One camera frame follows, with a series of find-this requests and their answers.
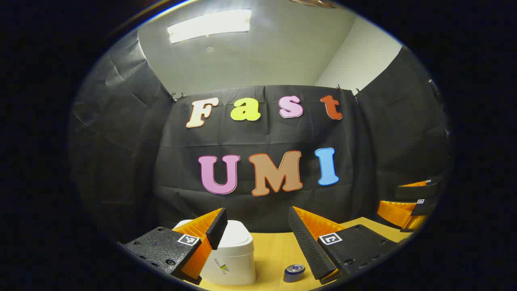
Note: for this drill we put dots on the black backdrop cloth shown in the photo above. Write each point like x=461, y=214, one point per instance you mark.
x=262, y=133

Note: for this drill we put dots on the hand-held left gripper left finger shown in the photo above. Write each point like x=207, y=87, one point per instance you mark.
x=217, y=230

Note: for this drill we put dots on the white desktop garbage bin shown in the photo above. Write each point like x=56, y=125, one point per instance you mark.
x=236, y=250

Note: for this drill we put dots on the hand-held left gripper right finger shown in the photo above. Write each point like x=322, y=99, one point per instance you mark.
x=307, y=246

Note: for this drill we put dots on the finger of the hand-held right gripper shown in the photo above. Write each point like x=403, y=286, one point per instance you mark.
x=398, y=214
x=420, y=192

